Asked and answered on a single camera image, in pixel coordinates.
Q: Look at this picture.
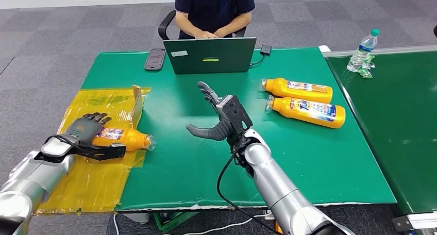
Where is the black office chair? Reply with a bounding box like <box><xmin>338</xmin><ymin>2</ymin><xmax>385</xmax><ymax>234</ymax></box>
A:
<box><xmin>158</xmin><ymin>9</ymin><xmax>247</xmax><ymax>41</ymax></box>

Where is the dark green laptop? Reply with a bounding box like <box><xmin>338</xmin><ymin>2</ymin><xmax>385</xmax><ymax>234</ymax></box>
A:
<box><xmin>162</xmin><ymin>37</ymin><xmax>257</xmax><ymax>75</ymax></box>

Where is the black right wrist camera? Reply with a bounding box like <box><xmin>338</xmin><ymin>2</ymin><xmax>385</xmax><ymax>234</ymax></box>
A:
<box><xmin>216</xmin><ymin>94</ymin><xmax>254</xmax><ymax>139</ymax></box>

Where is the green plastic crate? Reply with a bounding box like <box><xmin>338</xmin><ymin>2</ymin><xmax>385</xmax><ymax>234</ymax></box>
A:
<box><xmin>154</xmin><ymin>212</ymin><xmax>199</xmax><ymax>233</ymax></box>

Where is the black adapter cable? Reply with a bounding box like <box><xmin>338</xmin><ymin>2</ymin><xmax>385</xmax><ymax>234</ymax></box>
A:
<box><xmin>249</xmin><ymin>55</ymin><xmax>266</xmax><ymax>68</ymax></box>

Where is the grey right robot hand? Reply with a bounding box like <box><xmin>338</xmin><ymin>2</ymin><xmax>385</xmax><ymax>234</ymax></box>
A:
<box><xmin>186</xmin><ymin>80</ymin><xmax>236</xmax><ymax>142</ymax></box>

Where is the yellow taped cardboard sheet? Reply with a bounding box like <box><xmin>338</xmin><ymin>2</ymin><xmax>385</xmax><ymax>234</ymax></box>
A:
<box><xmin>36</xmin><ymin>85</ymin><xmax>153</xmax><ymax>216</ymax></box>

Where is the crumpled green wrapper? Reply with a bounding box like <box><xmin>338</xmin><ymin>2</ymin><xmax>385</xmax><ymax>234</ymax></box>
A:
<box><xmin>357</xmin><ymin>55</ymin><xmax>376</xmax><ymax>79</ymax></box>

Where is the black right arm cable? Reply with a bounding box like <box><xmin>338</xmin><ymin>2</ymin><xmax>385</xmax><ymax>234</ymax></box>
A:
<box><xmin>216</xmin><ymin>148</ymin><xmax>281</xmax><ymax>235</ymax></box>

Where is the dark grey smartphone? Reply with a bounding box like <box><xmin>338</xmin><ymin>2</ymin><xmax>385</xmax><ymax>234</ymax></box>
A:
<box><xmin>144</xmin><ymin>48</ymin><xmax>166</xmax><ymax>72</ymax></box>

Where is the person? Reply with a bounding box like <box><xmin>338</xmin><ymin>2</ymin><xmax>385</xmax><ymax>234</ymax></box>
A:
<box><xmin>175</xmin><ymin>0</ymin><xmax>256</xmax><ymax>40</ymax></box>

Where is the long white floor cable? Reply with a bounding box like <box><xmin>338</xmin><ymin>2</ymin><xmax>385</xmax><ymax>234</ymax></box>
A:
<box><xmin>182</xmin><ymin>213</ymin><xmax>274</xmax><ymax>235</ymax></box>

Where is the clear water bottle green cap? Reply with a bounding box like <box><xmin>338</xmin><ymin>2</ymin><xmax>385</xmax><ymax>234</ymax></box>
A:
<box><xmin>346</xmin><ymin>28</ymin><xmax>381</xmax><ymax>73</ymax></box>

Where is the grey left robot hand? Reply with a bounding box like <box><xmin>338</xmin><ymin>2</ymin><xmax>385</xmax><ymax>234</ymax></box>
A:
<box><xmin>64</xmin><ymin>112</ymin><xmax>113</xmax><ymax>146</ymax></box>

